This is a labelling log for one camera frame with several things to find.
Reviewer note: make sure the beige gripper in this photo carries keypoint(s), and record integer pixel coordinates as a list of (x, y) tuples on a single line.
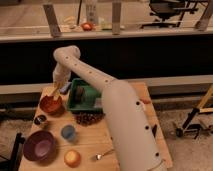
[(61, 75)]

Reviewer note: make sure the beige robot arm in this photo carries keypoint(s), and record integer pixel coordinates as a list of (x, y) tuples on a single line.
[(134, 143)]

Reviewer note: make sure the red bowl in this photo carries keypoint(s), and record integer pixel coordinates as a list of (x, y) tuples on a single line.
[(50, 105)]

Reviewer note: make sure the purple bowl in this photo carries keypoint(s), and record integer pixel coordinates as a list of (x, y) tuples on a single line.
[(39, 145)]

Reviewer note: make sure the brown block in bin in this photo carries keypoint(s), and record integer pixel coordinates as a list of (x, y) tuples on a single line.
[(79, 94)]

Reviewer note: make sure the bunch of dark grapes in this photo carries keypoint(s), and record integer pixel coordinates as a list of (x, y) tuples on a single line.
[(86, 119)]

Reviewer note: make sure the red apple on shelf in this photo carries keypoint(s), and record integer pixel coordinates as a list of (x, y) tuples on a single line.
[(87, 26)]

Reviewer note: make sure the blue cup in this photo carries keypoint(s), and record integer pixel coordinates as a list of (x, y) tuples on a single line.
[(68, 132)]

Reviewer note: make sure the orange fruit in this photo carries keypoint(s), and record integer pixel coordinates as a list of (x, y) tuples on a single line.
[(72, 158)]

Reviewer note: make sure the orange carrot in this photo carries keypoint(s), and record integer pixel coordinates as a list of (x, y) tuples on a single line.
[(145, 101)]

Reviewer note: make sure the metal spoon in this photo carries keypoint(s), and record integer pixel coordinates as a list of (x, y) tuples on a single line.
[(99, 156)]

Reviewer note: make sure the black marker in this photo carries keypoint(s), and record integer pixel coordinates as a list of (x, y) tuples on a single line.
[(154, 130)]

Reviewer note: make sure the black office chair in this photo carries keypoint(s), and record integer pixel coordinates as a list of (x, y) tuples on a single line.
[(165, 9)]

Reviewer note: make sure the yellow black tool stand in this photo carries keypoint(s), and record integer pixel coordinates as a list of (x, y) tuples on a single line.
[(188, 126)]

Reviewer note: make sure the black chair frame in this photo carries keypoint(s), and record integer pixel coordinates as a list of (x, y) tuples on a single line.
[(9, 164)]

